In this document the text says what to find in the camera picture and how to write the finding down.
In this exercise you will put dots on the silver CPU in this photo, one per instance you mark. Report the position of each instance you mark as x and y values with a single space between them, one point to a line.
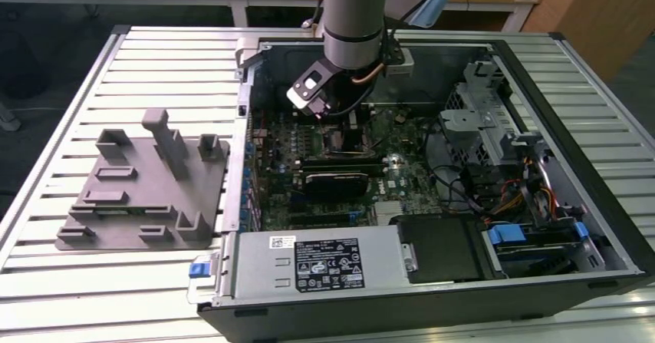
354 148

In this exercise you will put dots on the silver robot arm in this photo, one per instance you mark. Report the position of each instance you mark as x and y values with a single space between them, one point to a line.
352 20

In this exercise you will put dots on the CPU socket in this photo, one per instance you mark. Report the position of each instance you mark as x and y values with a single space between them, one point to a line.
330 143

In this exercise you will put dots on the black RAM slot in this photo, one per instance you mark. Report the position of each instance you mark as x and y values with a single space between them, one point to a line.
343 171
338 161

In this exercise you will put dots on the round coin cell battery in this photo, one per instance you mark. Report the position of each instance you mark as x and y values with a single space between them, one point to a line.
394 160

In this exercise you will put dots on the black graphics card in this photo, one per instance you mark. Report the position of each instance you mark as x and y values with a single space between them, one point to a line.
335 186

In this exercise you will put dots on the metal drive cage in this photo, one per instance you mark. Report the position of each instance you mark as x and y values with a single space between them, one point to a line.
469 122

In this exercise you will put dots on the green motherboard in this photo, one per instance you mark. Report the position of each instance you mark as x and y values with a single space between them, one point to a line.
410 193

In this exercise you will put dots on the silver chipset heat sink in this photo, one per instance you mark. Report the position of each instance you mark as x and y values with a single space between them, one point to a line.
390 212

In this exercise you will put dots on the black expansion slot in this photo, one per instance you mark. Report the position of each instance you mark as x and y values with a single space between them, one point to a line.
322 218

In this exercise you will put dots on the black plastic shroud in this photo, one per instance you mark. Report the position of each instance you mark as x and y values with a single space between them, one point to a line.
441 247

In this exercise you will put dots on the grey parts rack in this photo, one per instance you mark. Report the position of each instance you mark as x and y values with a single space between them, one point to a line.
154 205

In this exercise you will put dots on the silver power supply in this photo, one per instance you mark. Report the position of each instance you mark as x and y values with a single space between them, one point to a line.
256 266

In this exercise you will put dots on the blue case latch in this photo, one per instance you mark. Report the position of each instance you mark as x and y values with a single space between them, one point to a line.
199 271

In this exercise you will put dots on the wooden cabinet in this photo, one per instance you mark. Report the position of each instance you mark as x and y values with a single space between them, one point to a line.
603 20

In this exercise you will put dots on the black disk bay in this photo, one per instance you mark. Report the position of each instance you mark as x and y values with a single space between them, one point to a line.
542 258

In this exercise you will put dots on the small blue clip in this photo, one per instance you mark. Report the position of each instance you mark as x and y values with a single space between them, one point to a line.
581 231

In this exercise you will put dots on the black PC case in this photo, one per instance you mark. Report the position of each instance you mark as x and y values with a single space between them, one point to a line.
461 312

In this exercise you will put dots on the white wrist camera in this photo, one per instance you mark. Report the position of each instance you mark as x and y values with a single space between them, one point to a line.
310 90

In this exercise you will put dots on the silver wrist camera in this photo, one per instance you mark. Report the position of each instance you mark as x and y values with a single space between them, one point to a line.
399 63

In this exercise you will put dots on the silver case bracket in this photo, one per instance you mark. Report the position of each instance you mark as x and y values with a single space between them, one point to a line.
248 49

